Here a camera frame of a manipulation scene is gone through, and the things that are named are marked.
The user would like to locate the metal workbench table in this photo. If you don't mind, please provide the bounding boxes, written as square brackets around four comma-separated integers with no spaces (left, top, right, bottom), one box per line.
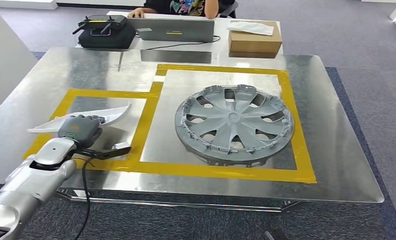
[0,45,386,213]

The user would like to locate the white laptop desk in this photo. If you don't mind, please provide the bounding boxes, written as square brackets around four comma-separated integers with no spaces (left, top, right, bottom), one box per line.
[74,10,285,58]

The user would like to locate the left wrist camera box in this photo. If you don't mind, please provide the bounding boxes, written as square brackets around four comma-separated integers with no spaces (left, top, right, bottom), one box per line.
[112,141,132,152]

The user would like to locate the black mesh chair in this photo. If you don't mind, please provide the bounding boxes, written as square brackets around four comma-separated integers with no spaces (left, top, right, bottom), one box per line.
[217,0,240,19]

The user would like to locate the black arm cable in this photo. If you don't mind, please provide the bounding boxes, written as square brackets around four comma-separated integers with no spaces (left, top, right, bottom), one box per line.
[73,156,97,240]

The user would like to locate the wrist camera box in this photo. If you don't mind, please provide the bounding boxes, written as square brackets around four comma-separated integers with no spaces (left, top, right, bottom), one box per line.
[263,226,289,240]
[112,141,132,152]

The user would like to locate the grey wheel hubcap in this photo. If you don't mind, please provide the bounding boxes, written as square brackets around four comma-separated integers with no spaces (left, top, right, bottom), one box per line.
[173,83,296,169]

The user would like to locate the person at laptop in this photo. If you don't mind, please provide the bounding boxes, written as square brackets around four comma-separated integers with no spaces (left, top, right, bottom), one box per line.
[126,0,238,20]

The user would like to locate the white tissue sheet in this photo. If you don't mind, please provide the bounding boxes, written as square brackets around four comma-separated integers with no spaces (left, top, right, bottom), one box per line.
[226,20,275,37]

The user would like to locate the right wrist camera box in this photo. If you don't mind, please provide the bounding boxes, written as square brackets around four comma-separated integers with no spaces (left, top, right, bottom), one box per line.
[263,226,289,240]

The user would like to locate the brown cardboard box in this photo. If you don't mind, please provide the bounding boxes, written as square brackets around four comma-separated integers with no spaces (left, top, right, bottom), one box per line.
[227,19,284,60]

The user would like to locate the white curved plastic part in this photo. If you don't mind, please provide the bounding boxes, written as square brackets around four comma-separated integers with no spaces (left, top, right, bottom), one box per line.
[26,102,133,135]

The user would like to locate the white block partition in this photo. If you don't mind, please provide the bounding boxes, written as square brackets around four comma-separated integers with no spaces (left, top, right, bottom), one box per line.
[0,5,39,106]

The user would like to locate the grey laptop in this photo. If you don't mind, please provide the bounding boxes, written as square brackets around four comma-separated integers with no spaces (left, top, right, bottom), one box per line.
[126,16,216,44]

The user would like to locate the black remote controller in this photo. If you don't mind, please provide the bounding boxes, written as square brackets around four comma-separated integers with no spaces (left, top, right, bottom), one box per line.
[71,14,129,37]

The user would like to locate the black bag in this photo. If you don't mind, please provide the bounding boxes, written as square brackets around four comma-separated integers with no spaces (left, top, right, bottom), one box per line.
[77,22,137,51]

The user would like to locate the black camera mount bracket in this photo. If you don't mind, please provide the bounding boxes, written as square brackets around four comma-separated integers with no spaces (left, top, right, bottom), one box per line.
[72,145,133,161]

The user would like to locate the yellow tape on workbench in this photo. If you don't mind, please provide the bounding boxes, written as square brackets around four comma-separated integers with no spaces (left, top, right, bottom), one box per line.
[21,63,318,185]

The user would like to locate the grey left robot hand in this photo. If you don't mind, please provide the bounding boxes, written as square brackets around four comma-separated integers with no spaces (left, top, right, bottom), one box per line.
[57,113,106,150]

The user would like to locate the black laptop cable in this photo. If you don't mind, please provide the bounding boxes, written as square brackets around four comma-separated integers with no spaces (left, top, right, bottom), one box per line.
[143,34,222,52]

